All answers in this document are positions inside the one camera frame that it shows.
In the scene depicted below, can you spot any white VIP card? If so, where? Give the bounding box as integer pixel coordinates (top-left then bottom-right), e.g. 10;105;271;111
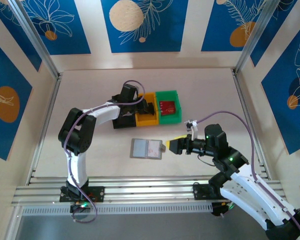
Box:
146;140;162;159

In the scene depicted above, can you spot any grey leather card holder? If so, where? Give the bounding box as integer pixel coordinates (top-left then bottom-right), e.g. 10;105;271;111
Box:
129;137;167;161

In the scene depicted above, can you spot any yellow plastic bin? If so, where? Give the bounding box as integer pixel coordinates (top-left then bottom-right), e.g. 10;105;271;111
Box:
135;92;160;127

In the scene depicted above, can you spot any green plastic bin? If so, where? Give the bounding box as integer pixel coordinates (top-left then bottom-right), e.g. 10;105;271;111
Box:
155;90;183;125

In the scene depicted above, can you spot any black plastic bin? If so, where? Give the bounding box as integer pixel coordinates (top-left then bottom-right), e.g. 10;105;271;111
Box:
111;94;137;130

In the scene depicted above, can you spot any wide aluminium base beam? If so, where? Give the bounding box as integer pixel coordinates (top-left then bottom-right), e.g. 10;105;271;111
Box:
11;185;290;207

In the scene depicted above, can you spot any right controller board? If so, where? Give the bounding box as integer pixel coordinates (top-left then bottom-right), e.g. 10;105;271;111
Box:
211;201;237;218

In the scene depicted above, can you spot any controller board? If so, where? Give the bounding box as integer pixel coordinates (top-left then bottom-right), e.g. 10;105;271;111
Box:
211;201;237;218
69;201;91;221

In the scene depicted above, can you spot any left controller board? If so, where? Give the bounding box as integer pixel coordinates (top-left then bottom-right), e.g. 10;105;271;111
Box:
69;201;91;221

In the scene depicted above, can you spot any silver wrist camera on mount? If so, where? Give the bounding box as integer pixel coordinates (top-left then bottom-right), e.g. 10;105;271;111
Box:
184;119;199;141

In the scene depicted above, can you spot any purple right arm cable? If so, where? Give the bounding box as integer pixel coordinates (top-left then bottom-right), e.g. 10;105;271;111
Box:
195;110;300;240

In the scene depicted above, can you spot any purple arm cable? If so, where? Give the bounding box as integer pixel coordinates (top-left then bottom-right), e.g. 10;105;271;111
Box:
63;79;146;225
195;110;300;240

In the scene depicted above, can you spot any aluminium side rail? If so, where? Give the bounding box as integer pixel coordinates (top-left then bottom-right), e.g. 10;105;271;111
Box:
231;69;273;181
26;72;64;186

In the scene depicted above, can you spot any slim aluminium table rail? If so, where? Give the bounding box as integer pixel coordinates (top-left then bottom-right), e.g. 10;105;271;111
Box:
27;175;271;187

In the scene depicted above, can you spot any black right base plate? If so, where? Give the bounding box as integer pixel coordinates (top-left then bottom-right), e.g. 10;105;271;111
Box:
192;183;216;201

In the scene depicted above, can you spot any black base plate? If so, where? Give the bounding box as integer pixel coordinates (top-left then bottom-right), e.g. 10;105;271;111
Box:
192;183;216;201
59;186;106;203

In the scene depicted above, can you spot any blue floral wall panel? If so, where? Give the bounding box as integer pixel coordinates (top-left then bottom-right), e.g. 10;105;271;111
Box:
100;0;189;54
0;0;43;73
21;0;92;56
201;0;267;53
0;34;33;161
261;17;300;156
249;0;299;68

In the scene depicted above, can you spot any white slotted cable duct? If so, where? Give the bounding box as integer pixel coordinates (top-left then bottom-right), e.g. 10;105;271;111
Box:
19;202;214;216

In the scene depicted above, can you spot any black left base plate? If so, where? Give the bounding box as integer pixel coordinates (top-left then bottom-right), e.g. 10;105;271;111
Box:
59;186;106;203

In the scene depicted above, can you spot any aluminium corner post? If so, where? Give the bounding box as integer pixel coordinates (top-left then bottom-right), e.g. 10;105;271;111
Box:
7;0;64;81
231;0;278;76

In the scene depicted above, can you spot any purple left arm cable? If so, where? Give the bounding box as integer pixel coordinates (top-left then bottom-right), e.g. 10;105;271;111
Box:
63;79;146;225

